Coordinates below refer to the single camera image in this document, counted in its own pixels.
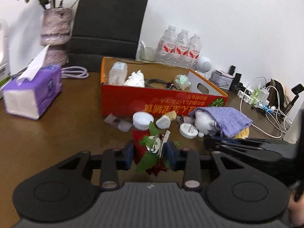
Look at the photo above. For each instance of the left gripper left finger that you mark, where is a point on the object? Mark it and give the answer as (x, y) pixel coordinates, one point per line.
(113, 160)

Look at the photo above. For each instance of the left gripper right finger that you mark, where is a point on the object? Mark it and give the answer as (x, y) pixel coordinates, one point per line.
(188, 161)

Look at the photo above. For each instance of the red artificial flower clip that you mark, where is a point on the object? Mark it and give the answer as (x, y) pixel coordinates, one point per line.
(149, 153)

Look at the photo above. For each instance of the white round lid jar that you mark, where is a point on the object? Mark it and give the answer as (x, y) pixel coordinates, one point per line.
(188, 131)

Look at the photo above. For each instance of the small clear plastic bag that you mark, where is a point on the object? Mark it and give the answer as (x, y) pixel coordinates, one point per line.
(118, 123)

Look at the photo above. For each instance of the white earbud case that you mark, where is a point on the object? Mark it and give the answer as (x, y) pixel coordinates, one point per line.
(163, 122)

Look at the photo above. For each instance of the white bottle cap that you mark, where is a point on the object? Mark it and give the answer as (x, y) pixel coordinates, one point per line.
(141, 120)

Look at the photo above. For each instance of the white yellow plush toy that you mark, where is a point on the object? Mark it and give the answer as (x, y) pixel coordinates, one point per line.
(206, 125)

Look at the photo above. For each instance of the beige eraser block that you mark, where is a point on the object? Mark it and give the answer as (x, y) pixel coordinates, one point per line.
(171, 115)

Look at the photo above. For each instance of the purple knitted pouch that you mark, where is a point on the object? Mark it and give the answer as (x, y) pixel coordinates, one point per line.
(227, 117)

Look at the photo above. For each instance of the pale green bath pouf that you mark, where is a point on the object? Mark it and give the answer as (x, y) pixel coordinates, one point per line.
(181, 82)

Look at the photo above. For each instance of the white tissue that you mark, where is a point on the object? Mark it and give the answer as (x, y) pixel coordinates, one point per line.
(136, 79)

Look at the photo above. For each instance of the translucent plastic container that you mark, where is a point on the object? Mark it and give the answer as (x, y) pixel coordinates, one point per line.
(118, 74)

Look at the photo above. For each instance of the person's right hand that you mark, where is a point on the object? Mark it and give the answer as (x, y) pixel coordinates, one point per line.
(296, 210)

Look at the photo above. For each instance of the white power strip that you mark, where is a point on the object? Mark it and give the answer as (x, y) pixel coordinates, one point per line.
(249, 100)

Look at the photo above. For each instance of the green spray bottle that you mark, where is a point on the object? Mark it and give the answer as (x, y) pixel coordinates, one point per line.
(255, 92)

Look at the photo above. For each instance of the red cardboard box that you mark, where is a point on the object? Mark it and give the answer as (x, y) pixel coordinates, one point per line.
(124, 101)

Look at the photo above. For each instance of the black bottle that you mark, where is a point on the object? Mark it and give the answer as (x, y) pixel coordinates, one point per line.
(235, 82)

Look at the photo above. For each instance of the small tin box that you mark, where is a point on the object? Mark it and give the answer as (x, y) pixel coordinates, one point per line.
(221, 79)

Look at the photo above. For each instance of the white astronaut speaker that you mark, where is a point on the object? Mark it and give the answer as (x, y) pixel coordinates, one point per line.
(202, 66)

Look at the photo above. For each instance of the left water bottle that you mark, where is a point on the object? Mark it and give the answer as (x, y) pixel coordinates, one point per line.
(166, 46)

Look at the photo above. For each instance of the water bottle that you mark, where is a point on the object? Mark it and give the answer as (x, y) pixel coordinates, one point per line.
(194, 48)
(166, 46)
(182, 46)

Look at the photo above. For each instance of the middle water bottle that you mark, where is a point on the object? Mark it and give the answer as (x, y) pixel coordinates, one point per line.
(182, 46)

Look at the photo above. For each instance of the glass cup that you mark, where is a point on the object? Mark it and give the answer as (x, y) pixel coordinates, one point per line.
(146, 53)

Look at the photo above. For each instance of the purple tissue pack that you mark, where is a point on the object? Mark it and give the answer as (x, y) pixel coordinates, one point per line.
(30, 94)

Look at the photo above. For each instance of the right water bottle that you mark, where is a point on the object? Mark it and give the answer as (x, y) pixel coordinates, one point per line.
(194, 48)

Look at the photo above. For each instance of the black paper bag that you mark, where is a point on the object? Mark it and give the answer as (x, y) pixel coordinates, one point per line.
(105, 28)

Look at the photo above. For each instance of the white detergent jug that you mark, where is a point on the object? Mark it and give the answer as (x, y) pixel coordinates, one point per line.
(5, 74)

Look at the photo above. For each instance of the mottled purple vase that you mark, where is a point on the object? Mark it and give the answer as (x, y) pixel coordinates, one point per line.
(55, 33)

